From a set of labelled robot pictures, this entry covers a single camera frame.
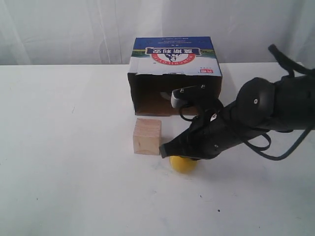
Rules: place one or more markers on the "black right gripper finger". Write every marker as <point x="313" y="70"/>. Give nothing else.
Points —
<point x="193" y="136"/>

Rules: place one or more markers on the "white backdrop curtain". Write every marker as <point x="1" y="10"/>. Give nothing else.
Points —
<point x="103" y="31"/>

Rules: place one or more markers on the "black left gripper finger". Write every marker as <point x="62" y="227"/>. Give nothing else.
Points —
<point x="176" y="147"/>

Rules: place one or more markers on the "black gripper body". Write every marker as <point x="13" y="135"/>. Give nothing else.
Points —
<point x="208" y="140"/>

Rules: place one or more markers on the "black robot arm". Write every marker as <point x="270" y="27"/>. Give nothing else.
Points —
<point x="260" y="107"/>

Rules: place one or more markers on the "blue white cardboard box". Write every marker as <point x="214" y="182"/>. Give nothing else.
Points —
<point x="159" y="65"/>

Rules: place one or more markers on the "light wooden cube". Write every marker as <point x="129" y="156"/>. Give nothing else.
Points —
<point x="147" y="136"/>

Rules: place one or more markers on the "yellow tennis ball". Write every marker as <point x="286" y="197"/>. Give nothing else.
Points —
<point x="182" y="165"/>

